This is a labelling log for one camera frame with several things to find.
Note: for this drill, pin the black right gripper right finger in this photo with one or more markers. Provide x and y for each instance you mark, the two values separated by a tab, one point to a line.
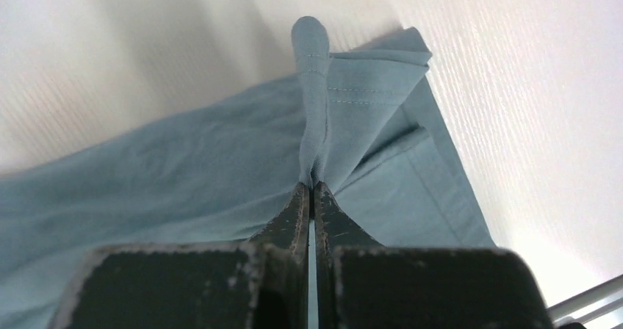
364	284

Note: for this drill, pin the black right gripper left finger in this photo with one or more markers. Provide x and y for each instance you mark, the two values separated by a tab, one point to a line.
259	282

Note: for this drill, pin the grey-blue t-shirt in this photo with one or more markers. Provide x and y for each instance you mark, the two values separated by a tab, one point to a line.
367	117

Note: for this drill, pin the aluminium front frame rail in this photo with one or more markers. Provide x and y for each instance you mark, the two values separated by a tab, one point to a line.
601	303

